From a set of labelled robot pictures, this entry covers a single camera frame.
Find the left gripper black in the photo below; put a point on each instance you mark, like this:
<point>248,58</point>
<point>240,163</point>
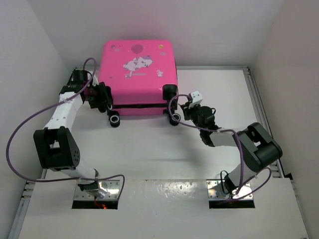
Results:
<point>102,97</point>

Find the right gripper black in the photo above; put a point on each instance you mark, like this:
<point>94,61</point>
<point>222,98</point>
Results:
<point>188,110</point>

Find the pink suitcase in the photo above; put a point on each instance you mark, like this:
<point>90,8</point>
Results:
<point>141,77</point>

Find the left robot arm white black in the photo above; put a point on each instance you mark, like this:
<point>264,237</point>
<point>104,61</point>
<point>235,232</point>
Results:
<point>55,145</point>

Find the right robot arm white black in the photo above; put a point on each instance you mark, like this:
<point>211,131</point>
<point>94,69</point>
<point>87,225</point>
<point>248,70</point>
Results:
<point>256,146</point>

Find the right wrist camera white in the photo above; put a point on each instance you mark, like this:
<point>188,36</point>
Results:
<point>194,98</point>

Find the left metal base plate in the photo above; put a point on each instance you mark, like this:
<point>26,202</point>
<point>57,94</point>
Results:
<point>109,190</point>

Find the metal base plate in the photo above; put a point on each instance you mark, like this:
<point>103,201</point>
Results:
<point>215,193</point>
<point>109,190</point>

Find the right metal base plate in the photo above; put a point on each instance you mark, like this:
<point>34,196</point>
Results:
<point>215,193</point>

